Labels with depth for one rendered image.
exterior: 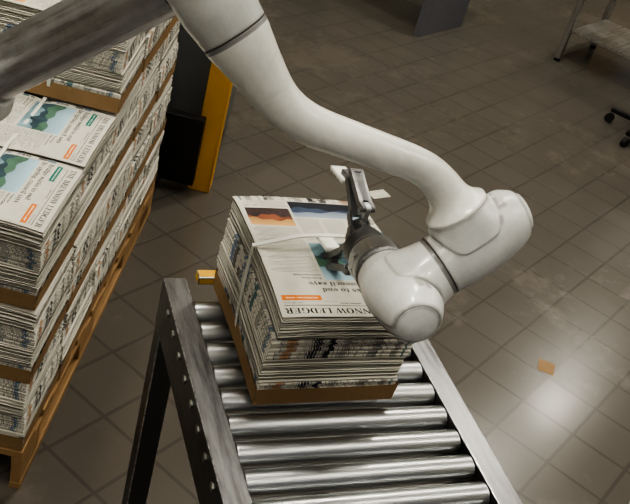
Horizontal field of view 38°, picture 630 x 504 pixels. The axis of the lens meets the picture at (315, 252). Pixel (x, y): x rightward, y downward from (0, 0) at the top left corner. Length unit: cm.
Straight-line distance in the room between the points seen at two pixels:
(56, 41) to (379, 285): 64
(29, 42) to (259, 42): 44
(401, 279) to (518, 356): 213
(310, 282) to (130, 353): 141
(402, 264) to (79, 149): 112
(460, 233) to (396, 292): 13
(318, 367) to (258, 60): 65
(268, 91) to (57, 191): 95
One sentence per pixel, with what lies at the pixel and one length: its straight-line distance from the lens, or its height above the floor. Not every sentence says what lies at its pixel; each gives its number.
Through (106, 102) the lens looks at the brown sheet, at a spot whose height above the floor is 86.
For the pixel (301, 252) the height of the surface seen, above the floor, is 104.
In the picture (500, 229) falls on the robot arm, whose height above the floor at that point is 132.
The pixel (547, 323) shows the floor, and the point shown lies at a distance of 375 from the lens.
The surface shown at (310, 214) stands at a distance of 184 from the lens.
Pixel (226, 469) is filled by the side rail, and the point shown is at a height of 80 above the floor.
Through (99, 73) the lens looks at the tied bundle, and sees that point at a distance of 246.
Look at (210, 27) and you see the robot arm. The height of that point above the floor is 152.
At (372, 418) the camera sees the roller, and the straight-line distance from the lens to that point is 177.
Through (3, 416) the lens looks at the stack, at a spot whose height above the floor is 25.
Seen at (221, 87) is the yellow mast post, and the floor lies 48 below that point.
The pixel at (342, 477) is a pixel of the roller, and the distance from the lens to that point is 165.
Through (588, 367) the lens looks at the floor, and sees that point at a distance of 362.
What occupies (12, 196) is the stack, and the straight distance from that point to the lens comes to 211.
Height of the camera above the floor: 197
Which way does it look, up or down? 33 degrees down
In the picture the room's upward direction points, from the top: 16 degrees clockwise
